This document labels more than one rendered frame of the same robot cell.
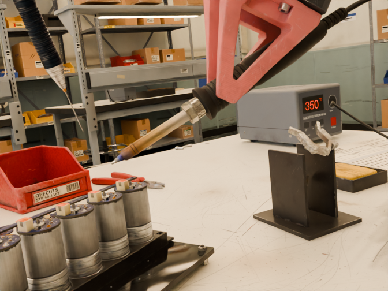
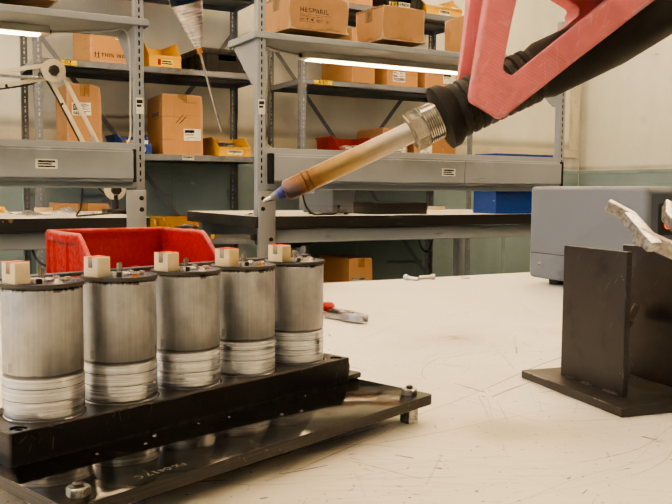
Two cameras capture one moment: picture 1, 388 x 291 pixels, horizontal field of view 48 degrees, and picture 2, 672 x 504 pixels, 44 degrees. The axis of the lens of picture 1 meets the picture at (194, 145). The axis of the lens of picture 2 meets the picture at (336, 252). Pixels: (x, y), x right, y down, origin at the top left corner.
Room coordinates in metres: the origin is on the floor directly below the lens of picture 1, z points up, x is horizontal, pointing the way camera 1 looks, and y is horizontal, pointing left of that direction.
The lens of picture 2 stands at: (-0.01, -0.01, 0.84)
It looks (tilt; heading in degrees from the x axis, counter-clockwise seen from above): 4 degrees down; 8
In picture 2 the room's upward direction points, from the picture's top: straight up
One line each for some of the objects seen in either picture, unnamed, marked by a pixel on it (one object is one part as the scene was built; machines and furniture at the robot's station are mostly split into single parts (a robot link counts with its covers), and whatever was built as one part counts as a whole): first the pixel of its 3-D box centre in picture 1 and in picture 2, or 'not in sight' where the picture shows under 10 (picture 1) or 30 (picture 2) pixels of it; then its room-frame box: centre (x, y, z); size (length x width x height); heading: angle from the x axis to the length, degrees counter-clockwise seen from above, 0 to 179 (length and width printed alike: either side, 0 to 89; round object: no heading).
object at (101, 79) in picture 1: (173, 73); (427, 174); (3.10, 0.09, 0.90); 1.30 x 0.06 x 0.12; 127
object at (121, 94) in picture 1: (122, 93); (328, 201); (3.02, 0.45, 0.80); 0.15 x 0.12 x 0.10; 56
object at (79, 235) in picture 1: (79, 246); (186, 336); (0.27, 0.08, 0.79); 0.02 x 0.02 x 0.05
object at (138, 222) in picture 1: (134, 217); (293, 319); (0.32, 0.05, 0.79); 0.02 x 0.02 x 0.05
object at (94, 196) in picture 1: (96, 196); (228, 256); (0.29, 0.07, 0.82); 0.01 x 0.01 x 0.01; 57
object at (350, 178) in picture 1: (343, 175); not in sight; (0.48, -0.17, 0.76); 0.07 x 0.05 x 0.02; 28
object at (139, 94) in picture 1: (155, 93); (389, 207); (3.21, 0.24, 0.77); 0.24 x 0.16 x 0.04; 126
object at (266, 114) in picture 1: (288, 114); (629, 237); (0.80, -0.18, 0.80); 0.15 x 0.12 x 0.10; 34
